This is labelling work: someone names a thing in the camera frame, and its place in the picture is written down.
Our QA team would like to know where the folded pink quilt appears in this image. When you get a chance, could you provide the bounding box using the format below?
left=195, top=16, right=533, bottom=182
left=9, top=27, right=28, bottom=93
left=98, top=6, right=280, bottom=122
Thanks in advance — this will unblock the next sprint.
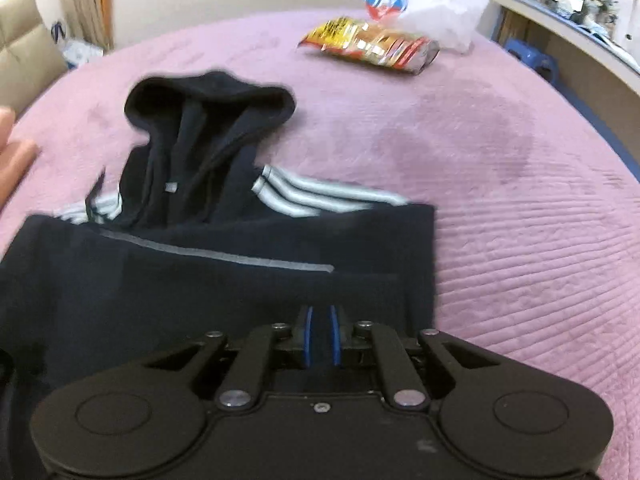
left=0, top=106, right=39, bottom=209

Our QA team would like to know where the blue plastic stool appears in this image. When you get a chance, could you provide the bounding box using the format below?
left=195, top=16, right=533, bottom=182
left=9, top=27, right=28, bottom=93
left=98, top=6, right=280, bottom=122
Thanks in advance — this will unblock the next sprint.
left=504, top=37, right=559, bottom=82

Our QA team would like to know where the clutter on desk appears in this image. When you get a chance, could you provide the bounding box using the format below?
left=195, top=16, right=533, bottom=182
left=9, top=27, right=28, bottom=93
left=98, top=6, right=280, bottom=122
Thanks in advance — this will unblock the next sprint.
left=584, top=0, right=640, bottom=56

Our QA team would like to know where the yellow red snack packet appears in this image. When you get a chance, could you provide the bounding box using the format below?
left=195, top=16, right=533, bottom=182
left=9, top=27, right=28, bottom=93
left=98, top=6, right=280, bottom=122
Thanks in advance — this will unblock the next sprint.
left=298, top=16, right=441, bottom=76

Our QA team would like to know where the white blue packet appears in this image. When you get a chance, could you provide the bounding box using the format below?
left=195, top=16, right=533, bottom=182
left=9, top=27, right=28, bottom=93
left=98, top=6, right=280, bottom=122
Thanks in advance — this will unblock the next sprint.
left=50, top=20, right=104, bottom=69

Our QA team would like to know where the curved blue white desk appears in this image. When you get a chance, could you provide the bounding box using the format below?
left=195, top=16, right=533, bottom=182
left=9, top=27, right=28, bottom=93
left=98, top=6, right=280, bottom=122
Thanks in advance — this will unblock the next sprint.
left=492, top=0, right=640, bottom=88

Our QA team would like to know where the beige padded headboard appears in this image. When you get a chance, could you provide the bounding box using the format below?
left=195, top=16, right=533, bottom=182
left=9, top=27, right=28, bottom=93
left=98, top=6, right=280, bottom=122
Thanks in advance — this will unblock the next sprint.
left=0, top=0, right=69, bottom=117

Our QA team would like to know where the dark navy striped hoodie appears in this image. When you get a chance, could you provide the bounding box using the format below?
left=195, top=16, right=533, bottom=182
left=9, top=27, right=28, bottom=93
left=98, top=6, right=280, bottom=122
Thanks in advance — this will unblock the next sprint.
left=0, top=70, right=437, bottom=480

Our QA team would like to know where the white plastic bag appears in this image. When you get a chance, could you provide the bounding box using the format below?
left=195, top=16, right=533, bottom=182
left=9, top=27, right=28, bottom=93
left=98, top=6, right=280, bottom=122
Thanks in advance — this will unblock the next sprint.
left=349, top=0, right=494, bottom=54

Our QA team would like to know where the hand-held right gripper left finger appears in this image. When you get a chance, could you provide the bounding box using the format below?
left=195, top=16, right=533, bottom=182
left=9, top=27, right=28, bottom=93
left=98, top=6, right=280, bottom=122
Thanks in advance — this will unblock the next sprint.
left=140, top=306, right=314, bottom=410

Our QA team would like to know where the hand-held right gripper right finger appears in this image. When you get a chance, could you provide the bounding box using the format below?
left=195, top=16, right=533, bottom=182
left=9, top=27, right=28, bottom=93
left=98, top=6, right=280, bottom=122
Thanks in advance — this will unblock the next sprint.
left=329, top=305, right=502, bottom=410

